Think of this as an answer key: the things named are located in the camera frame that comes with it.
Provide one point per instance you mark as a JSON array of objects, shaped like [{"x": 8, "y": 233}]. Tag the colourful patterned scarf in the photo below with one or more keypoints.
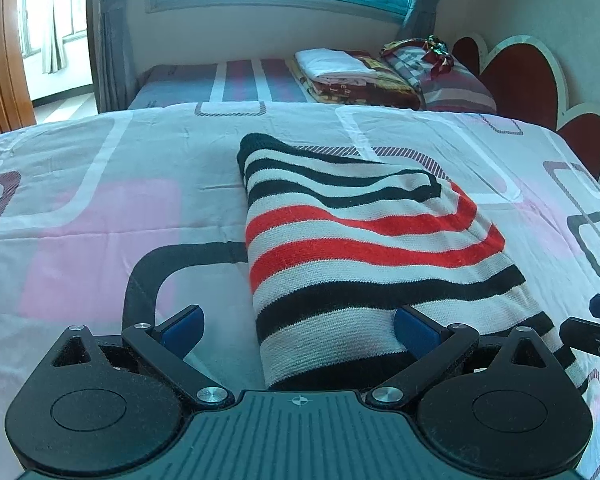
[{"x": 437, "y": 52}]

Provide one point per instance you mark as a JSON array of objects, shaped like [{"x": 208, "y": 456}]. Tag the red white striped pillow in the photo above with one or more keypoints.
[{"x": 455, "y": 90}]

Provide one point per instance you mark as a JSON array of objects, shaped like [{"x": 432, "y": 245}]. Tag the brown wooden door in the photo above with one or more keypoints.
[{"x": 0, "y": 50}]

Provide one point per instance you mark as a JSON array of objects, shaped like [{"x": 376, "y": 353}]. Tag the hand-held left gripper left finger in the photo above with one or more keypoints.
[{"x": 184, "y": 327}]

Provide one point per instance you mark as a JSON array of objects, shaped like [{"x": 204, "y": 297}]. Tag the red yellow folded blanket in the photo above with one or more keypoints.
[{"x": 375, "y": 87}]

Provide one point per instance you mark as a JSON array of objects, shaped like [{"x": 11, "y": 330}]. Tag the white folded cloth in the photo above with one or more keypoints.
[{"x": 332, "y": 64}]

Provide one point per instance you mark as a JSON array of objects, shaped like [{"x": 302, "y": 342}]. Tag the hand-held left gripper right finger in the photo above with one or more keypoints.
[{"x": 416, "y": 332}]

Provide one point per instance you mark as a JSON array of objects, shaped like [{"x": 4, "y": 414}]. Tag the pink white printed bed quilt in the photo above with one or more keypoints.
[{"x": 80, "y": 210}]

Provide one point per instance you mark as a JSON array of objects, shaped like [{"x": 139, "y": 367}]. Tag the white sheer curtain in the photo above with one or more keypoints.
[{"x": 47, "y": 20}]

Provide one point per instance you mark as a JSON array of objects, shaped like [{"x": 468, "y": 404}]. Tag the black white red striped sweater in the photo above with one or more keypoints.
[{"x": 360, "y": 240}]

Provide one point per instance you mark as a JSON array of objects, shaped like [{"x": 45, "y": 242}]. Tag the red heart-shaped headboard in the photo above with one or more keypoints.
[{"x": 520, "y": 80}]

